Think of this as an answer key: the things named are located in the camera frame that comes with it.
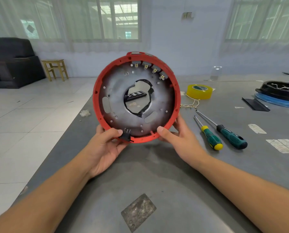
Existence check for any person's right hand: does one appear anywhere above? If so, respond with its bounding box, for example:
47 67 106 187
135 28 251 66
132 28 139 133
156 114 209 170

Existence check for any person's left hand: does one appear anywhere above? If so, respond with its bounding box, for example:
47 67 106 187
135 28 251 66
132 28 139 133
82 125 130 179

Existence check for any small black plug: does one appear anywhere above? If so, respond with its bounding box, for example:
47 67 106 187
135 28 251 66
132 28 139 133
118 128 134 143

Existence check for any green yellow handle screwdriver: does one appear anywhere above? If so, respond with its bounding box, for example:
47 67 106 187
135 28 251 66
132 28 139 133
194 116 224 151

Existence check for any white yellow wires bundle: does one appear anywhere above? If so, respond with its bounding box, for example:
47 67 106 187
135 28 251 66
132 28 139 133
181 93 200 109

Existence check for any dark green black screwdriver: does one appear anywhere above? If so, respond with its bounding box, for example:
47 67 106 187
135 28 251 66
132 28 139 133
196 110 248 150

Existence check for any red plastic ring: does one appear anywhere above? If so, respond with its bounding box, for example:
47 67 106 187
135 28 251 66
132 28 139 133
93 51 181 144

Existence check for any black metal round plate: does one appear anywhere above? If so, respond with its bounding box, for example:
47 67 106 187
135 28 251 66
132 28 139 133
98 61 176 138

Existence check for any person's left forearm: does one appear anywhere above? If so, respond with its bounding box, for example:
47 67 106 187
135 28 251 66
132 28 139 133
0 152 94 233

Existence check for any person's right forearm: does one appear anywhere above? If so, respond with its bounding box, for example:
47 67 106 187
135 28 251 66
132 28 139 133
197 155 289 233

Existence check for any yellow tape roll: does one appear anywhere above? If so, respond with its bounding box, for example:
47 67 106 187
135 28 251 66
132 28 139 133
186 84 213 100

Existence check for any black bit set case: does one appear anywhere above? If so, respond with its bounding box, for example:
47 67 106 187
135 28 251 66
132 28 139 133
125 91 147 102

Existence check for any clear acrylic stand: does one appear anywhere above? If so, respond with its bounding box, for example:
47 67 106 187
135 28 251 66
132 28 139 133
208 66 222 82

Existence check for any black flat plate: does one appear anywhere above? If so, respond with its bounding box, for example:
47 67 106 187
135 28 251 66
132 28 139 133
241 97 271 112

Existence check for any wooden stool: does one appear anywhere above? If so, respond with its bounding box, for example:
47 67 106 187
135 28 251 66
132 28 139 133
41 59 69 82

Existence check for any black round housing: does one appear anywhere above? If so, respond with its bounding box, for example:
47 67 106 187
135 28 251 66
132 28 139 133
255 81 289 103

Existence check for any wide sheer curtain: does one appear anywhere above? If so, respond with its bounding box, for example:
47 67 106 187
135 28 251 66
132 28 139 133
0 0 152 52

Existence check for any narrow sheer curtain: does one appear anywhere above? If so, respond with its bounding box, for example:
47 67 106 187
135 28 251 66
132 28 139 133
219 0 289 52

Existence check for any black armchair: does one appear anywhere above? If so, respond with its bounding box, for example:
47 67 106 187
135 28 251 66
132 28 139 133
0 37 46 89

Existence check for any wide window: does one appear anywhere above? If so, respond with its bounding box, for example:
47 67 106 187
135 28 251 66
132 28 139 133
21 0 141 41

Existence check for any narrow window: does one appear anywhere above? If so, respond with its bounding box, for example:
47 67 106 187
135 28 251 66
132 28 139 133
226 0 289 41

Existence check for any blue plastic ring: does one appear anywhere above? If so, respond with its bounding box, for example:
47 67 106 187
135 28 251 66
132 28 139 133
254 92 289 109

